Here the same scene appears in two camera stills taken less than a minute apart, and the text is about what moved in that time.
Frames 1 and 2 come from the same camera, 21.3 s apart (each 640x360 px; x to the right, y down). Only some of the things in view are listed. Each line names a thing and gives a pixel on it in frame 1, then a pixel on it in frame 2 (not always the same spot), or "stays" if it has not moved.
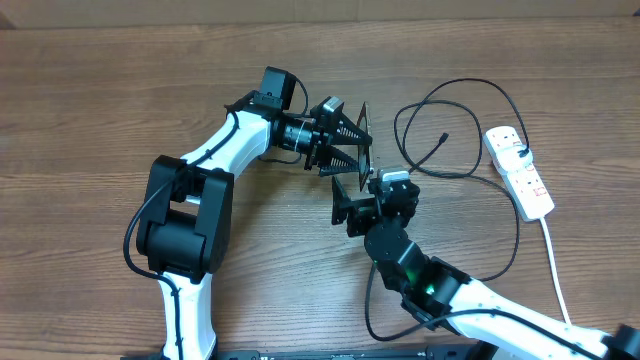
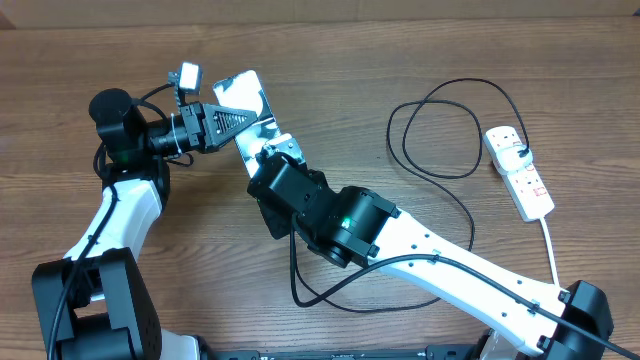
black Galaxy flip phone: x=363 y=152 to x=244 y=90
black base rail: x=410 y=354 stays
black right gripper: x=359 y=212 to x=280 y=218
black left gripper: x=323 y=151 to x=206 y=126
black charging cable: x=441 y=141 to x=344 y=307
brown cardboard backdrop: x=43 y=14 stays
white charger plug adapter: x=510 y=157 stays
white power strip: x=526 y=190 stays
